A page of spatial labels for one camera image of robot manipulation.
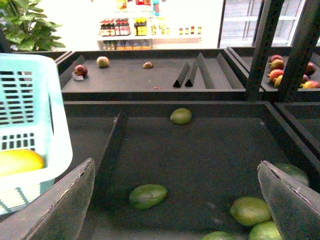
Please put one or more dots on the white bottle shelf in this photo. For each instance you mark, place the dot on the white bottle shelf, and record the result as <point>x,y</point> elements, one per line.
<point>145,25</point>

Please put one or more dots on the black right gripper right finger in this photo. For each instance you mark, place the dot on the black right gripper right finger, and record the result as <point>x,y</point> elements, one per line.
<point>295,207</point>

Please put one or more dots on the green mango right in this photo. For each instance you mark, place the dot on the green mango right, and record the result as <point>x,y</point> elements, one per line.
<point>249,211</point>

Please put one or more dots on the green mango far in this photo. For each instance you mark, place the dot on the green mango far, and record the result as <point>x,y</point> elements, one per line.
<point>181,116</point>

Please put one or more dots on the green mango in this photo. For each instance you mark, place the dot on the green mango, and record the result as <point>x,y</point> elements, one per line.
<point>181,116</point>
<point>147,196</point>
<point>249,211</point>

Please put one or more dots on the green potted plant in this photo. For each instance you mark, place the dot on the green potted plant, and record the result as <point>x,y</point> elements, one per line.
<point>27,28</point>

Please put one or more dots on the black shelf post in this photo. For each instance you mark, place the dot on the black shelf post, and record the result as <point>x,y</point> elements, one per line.
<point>282,43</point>

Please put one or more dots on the red apple pile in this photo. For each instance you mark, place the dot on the red apple pile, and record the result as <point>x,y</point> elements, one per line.
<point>278,69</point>

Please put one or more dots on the yellow mango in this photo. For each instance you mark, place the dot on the yellow mango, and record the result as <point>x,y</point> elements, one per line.
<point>15,161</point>

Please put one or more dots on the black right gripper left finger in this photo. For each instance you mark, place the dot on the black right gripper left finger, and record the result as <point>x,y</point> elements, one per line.
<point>59,213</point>

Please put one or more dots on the green mango centre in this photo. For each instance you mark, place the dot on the green mango centre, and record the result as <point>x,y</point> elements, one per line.
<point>147,196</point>

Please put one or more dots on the light blue plastic basket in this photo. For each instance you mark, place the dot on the light blue plastic basket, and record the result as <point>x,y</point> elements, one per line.
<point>32,116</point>

